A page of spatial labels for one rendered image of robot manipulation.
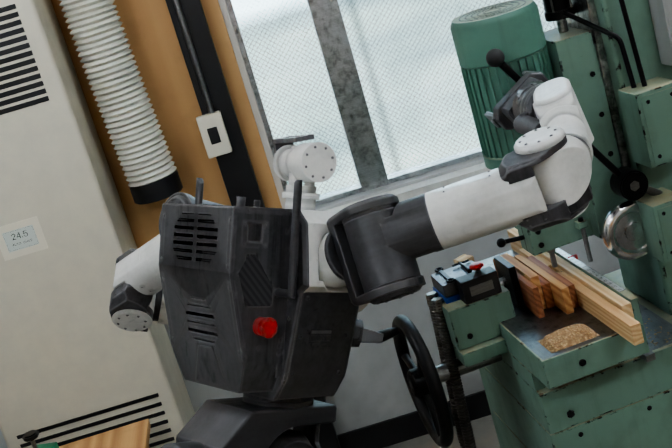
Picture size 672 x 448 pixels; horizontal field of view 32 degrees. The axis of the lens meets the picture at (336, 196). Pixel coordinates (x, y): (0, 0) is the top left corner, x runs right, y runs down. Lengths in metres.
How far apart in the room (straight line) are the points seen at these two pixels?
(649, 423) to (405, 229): 0.89
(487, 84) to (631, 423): 0.73
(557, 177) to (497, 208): 0.10
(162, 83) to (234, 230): 1.87
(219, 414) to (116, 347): 1.64
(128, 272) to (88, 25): 1.32
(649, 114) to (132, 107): 1.66
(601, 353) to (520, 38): 0.62
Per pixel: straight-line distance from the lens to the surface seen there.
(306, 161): 1.88
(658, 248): 2.35
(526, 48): 2.27
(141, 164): 3.45
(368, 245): 1.72
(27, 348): 3.53
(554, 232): 2.42
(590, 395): 2.35
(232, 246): 1.74
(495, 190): 1.70
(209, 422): 1.89
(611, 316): 2.24
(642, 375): 2.38
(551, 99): 1.91
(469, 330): 2.38
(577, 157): 1.75
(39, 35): 3.30
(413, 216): 1.71
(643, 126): 2.28
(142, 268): 2.18
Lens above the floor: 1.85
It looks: 15 degrees down
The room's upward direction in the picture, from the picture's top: 16 degrees counter-clockwise
